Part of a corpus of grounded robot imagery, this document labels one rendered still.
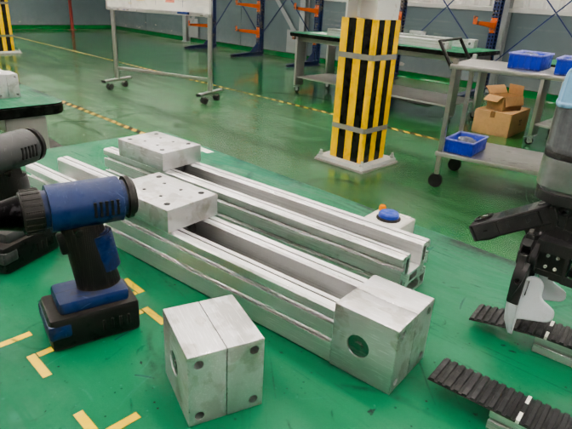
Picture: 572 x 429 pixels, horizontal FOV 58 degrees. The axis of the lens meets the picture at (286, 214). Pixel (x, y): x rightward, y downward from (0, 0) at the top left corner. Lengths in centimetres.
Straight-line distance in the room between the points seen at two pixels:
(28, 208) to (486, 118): 538
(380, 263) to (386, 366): 23
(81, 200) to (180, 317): 19
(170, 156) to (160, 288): 37
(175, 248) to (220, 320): 27
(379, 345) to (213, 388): 20
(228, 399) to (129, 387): 13
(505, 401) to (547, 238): 22
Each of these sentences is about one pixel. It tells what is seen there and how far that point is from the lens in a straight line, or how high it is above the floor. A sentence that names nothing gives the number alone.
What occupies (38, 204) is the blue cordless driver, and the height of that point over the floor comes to 99.
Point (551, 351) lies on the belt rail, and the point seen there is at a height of 79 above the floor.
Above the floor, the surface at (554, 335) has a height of 82.
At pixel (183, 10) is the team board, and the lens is 640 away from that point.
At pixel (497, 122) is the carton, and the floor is 14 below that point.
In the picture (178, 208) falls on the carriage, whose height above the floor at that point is 90.
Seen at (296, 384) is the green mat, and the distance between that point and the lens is 68.
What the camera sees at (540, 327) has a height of 81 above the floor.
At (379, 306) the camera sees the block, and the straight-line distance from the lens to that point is 67.
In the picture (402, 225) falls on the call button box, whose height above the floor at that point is 84.
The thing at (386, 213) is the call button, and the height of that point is 85.
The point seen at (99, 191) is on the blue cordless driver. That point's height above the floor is 99.
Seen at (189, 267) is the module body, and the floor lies 81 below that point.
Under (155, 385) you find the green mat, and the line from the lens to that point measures 69.
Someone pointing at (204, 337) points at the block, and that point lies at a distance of 59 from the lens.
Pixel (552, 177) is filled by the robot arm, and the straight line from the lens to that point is 72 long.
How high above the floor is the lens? 123
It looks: 23 degrees down
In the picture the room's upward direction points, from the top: 3 degrees clockwise
